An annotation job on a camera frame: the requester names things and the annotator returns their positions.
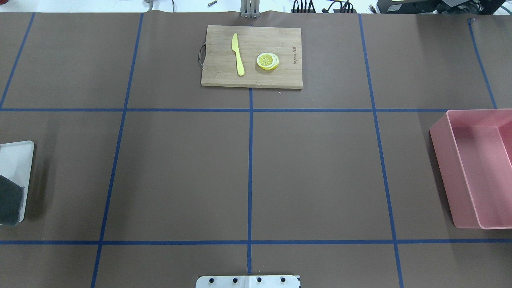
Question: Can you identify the grey wiping cloth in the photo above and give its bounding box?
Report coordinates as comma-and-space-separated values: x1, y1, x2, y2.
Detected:
0, 175, 24, 226

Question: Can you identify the yellow lemon slice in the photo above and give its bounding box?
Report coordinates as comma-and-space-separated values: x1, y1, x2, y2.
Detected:
256, 52, 280, 70

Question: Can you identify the bamboo cutting board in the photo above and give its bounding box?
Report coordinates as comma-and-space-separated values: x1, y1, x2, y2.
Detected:
201, 24, 303, 90

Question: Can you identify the yellow plastic knife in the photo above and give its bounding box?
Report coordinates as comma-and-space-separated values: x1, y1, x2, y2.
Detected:
231, 33, 245, 76

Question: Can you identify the pink plastic bin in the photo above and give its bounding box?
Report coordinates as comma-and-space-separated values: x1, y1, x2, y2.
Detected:
430, 109, 512, 230

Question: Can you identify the white rack tray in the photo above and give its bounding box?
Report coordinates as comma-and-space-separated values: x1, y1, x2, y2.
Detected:
0, 140, 34, 226

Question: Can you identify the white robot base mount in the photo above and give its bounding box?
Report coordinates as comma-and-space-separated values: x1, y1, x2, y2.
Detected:
195, 275, 301, 288

